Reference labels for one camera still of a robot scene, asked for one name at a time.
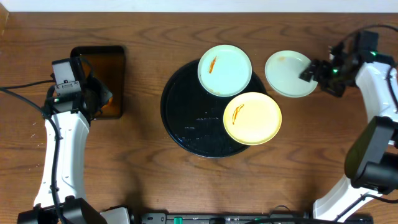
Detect orange green sponge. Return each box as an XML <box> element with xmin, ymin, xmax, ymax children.
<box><xmin>102</xmin><ymin>92</ymin><xmax>113</xmax><ymax>108</ymax></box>

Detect green plate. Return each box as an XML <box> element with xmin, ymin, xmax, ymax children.
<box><xmin>197</xmin><ymin>45</ymin><xmax>252</xmax><ymax>97</ymax></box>
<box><xmin>265</xmin><ymin>50</ymin><xmax>318</xmax><ymax>98</ymax></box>

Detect yellow plate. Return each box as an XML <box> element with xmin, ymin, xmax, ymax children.
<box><xmin>223</xmin><ymin>92</ymin><xmax>282</xmax><ymax>146</ymax></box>

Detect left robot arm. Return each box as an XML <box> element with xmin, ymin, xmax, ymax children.
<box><xmin>17</xmin><ymin>57</ymin><xmax>132</xmax><ymax>223</ymax></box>

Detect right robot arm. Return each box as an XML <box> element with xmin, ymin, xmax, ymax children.
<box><xmin>299</xmin><ymin>26</ymin><xmax>397</xmax><ymax>223</ymax></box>

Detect black rectangular water tray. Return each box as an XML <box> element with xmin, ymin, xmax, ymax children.
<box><xmin>70</xmin><ymin>45</ymin><xmax>126</xmax><ymax>119</ymax></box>

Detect round black serving tray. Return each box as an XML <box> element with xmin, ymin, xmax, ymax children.
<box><xmin>160</xmin><ymin>59</ymin><xmax>249</xmax><ymax>158</ymax></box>

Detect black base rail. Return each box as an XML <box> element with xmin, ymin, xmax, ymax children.
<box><xmin>17</xmin><ymin>212</ymin><xmax>374</xmax><ymax>224</ymax></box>

